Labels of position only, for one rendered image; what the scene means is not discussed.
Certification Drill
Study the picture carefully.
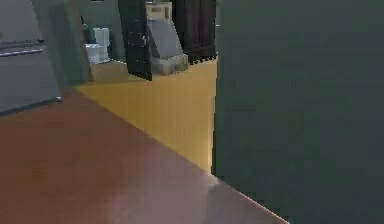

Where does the dark brown wooden cupboard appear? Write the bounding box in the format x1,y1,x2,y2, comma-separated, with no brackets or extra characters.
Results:
171,0,218,65

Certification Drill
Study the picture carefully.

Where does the black room door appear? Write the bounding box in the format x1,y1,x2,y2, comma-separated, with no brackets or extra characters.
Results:
117,0,153,82

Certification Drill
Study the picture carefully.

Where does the beige wooden headboard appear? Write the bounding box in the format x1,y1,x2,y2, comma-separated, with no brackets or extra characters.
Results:
145,1,173,21

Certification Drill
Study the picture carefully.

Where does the white toilet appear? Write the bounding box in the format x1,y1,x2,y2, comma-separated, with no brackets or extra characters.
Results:
84,27,111,65

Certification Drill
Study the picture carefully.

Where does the grey fridge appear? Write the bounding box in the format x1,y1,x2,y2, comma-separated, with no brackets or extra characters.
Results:
0,0,63,117

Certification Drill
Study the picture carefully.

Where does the grey fridge handle bar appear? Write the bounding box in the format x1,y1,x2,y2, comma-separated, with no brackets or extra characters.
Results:
0,48,45,58

